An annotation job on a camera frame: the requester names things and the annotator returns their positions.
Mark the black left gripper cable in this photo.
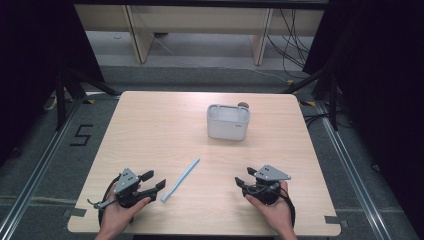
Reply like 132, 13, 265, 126
86, 173, 122, 228

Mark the light blue toothbrush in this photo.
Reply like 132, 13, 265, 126
160, 157, 201, 204

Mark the white toothbrush holder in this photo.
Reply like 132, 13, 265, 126
206, 103, 251, 142

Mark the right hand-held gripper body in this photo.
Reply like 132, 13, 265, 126
242, 164, 292, 206

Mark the black curtain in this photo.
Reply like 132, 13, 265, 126
302, 0, 424, 232
0, 0, 106, 169

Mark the person's left hand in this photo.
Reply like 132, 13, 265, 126
99, 195, 152, 236

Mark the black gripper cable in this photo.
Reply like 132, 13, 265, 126
278, 187, 297, 229
86, 173, 122, 228

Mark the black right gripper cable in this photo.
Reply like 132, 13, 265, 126
278, 187, 297, 229

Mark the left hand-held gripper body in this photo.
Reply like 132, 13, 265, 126
113, 167, 158, 210

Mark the black metal stand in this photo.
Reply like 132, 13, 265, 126
54, 65, 122, 132
281, 65, 340, 132

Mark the metal floor rail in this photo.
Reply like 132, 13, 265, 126
315, 99, 396, 240
0, 96, 85, 240

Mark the person's right hand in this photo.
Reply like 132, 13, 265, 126
244, 180, 292, 236

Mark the bundle of black cables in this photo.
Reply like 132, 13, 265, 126
266, 8, 313, 80

